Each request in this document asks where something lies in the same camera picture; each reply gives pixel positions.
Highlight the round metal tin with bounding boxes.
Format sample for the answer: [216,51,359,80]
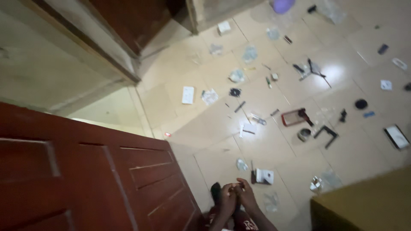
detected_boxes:
[297,128,312,142]

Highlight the dark brown wooden door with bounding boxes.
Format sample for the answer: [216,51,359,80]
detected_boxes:
[87,0,187,57]

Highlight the white paper slip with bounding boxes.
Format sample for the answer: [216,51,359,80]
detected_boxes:
[239,123,257,138]

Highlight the red wooden panel door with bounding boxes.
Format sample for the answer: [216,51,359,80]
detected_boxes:
[0,102,203,231]

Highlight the black angled bracket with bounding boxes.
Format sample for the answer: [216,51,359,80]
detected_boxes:
[313,125,339,150]

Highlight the shiny crumpled plastic wrap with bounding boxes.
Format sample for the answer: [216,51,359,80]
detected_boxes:
[310,170,343,194]

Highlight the black sock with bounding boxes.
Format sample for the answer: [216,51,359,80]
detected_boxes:
[210,182,223,206]

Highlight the crumpled clear plastic bag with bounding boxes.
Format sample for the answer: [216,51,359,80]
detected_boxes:
[263,191,280,213]

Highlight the small white box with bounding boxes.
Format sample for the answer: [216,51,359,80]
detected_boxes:
[217,21,232,36]

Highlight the large clear plastic bag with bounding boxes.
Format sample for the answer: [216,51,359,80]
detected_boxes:
[318,0,348,25]

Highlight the purple round object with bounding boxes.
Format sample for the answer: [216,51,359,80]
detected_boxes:
[272,0,296,15]

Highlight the black framed white screen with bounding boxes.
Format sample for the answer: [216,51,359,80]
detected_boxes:
[383,124,410,151]

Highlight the person's left hand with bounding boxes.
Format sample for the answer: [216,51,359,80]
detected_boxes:
[220,183,239,216]

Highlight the olive yellow furniture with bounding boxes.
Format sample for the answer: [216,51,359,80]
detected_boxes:
[310,166,411,231]

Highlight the black handled tool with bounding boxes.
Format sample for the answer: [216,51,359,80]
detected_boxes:
[298,108,314,127]

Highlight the black pliers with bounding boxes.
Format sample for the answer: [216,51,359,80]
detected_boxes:
[292,58,332,89]

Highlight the wooden door frame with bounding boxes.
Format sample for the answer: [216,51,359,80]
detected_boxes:
[19,0,142,84]

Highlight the red patterned shorts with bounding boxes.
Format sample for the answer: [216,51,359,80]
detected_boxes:
[205,208,261,231]

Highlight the person's right hand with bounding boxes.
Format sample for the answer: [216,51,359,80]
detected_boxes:
[235,178,259,210]

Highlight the white paper card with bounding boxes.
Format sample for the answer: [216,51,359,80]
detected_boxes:
[182,86,195,105]

